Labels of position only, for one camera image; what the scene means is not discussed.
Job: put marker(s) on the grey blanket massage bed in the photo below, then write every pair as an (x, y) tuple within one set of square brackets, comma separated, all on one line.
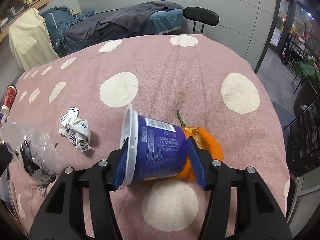
[(149, 18)]

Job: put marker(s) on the green potted plant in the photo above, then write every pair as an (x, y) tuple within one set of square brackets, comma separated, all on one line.
[(306, 69)]

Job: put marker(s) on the red drink can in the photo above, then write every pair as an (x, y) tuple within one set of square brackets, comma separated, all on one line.
[(8, 99)]

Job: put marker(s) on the black wire rack cart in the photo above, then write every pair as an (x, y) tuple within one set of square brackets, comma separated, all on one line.
[(303, 142)]

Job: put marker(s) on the fingers of the black left gripper seen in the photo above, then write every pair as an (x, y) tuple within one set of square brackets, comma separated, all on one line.
[(5, 157)]

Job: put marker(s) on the blue clothes pile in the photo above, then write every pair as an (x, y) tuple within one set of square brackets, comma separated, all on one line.
[(57, 20)]

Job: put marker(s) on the cream cloth covered chair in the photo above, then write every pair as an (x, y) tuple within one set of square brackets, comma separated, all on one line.
[(30, 42)]

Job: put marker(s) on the striped paper wrapper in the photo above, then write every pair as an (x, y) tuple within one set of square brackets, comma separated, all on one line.
[(75, 129)]

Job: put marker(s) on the black round stool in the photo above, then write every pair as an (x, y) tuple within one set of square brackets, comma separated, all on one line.
[(203, 15)]

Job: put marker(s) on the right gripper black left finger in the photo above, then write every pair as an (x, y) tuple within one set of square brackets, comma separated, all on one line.
[(61, 215)]

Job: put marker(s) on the clear plastic bag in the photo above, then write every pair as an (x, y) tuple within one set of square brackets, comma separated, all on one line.
[(34, 150)]

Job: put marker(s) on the orange peel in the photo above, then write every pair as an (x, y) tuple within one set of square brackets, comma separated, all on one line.
[(204, 141)]

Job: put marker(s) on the blue yogurt cup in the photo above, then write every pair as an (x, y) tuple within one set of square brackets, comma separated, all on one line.
[(155, 149)]

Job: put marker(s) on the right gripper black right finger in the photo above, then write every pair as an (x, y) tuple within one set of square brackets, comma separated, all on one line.
[(258, 215)]

